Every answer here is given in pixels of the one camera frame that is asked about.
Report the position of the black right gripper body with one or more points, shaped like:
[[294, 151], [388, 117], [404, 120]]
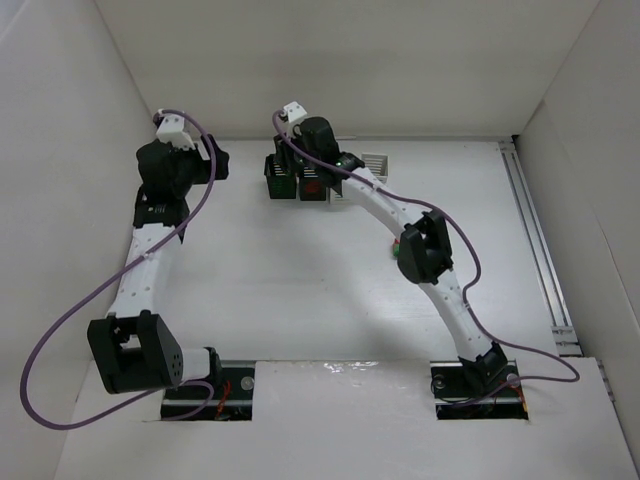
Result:
[[282, 151]]

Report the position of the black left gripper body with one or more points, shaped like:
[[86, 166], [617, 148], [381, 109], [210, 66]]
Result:
[[214, 163]]

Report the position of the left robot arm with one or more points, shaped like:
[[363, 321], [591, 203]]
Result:
[[132, 346]]

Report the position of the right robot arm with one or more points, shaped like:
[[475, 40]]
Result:
[[425, 256]]

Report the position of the black slotted bin far left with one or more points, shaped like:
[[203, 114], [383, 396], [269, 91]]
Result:
[[280, 185]]

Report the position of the black slotted bin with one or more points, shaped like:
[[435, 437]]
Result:
[[309, 176], [280, 185]]

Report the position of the white slotted bin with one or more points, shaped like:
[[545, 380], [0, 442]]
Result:
[[335, 195], [378, 164]]

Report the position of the white slotted bin far right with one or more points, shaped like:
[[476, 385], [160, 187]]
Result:
[[378, 164]]

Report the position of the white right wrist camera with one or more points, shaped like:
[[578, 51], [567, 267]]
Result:
[[292, 112]]

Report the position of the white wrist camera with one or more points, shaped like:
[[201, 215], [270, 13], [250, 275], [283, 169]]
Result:
[[292, 112], [171, 129]]

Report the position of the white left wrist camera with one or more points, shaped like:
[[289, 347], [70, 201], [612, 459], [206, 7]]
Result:
[[171, 129]]

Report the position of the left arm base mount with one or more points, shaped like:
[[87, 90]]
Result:
[[232, 399]]

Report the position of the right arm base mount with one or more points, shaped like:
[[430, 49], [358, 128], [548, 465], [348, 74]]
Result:
[[455, 399]]

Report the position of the aluminium rail right side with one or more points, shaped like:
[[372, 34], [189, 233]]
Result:
[[565, 337]]

